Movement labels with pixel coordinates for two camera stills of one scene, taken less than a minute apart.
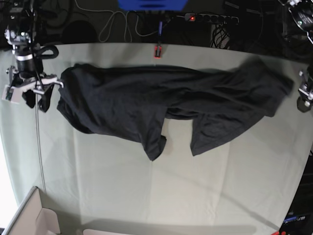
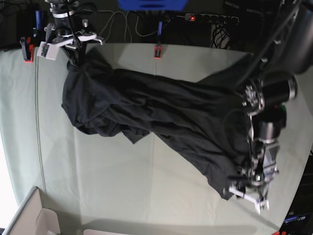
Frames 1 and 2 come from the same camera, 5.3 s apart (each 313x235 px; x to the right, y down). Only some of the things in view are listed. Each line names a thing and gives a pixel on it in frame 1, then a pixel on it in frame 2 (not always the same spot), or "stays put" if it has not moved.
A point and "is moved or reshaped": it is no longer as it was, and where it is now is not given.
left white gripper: [43, 84] to [72, 41]
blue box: [152, 5] stays put
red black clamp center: [158, 49] stays put
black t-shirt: [132, 102] is moved or reshaped
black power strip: [211, 17] stays put
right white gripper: [306, 91] to [254, 187]
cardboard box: [31, 218] stays put
